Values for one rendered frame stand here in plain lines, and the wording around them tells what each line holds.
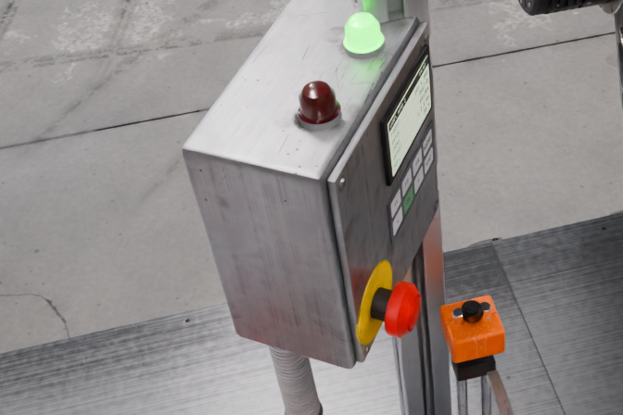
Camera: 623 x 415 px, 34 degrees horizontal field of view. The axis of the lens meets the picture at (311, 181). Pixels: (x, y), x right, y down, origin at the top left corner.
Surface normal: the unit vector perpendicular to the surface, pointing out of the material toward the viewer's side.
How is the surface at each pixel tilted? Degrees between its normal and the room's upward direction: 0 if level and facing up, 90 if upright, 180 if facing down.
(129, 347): 0
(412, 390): 90
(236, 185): 90
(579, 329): 0
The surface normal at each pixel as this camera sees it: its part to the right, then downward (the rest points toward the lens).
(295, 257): -0.41, 0.68
